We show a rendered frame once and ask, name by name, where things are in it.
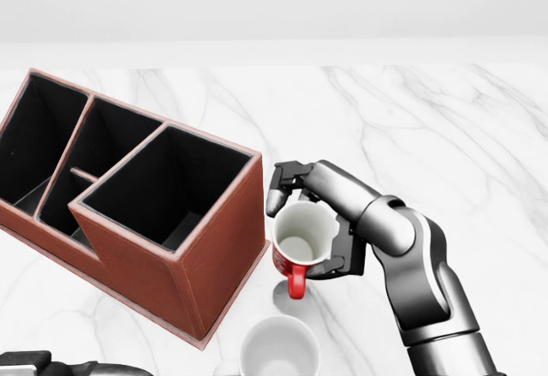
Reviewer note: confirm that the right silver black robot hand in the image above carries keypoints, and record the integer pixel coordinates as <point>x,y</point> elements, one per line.
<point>342,187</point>

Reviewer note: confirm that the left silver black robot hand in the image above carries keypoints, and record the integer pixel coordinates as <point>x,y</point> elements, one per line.
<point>25,363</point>

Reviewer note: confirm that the red mug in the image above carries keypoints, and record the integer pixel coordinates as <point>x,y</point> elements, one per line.
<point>297,284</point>

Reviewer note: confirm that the white mug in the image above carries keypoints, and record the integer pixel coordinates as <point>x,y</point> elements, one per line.
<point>278,350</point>

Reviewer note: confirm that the red-brown desk caddy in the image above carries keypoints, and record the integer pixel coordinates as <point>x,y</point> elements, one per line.
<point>205,256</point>

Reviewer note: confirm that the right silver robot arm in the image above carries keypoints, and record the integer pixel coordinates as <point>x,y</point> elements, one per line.
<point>421,264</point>

